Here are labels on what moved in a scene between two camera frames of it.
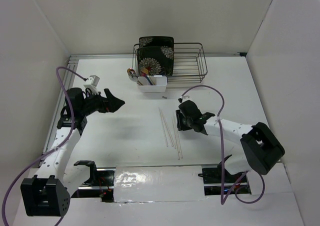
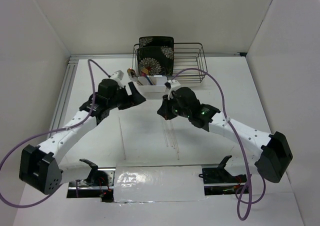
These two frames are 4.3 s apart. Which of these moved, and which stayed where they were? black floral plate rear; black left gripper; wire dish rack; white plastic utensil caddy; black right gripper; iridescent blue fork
Moved: black left gripper; black right gripper
Stayed: wire dish rack; black floral plate rear; white plastic utensil caddy; iridescent blue fork
